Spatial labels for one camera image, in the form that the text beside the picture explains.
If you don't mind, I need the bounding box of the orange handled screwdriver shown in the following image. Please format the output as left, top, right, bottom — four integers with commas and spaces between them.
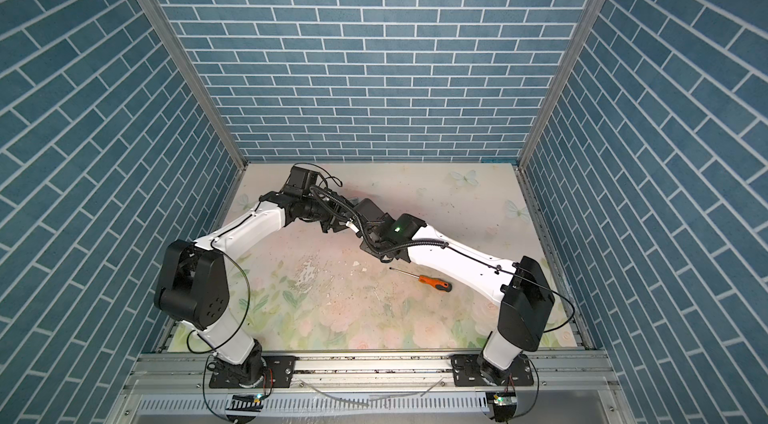
390, 267, 453, 293

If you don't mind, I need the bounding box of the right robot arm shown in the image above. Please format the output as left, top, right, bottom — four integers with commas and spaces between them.
345, 199, 555, 374

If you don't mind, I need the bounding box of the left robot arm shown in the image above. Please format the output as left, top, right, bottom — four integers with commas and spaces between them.
154, 163, 332, 368

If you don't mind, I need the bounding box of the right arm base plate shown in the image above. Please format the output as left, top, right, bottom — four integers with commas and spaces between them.
449, 353, 535, 388

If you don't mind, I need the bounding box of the white ribbed cable duct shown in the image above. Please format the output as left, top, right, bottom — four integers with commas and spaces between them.
136, 392, 489, 417

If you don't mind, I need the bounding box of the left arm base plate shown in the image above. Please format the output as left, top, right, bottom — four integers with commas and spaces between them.
206, 355, 297, 390

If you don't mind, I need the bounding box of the aluminium mounting rail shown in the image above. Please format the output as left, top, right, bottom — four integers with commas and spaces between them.
124, 348, 620, 394

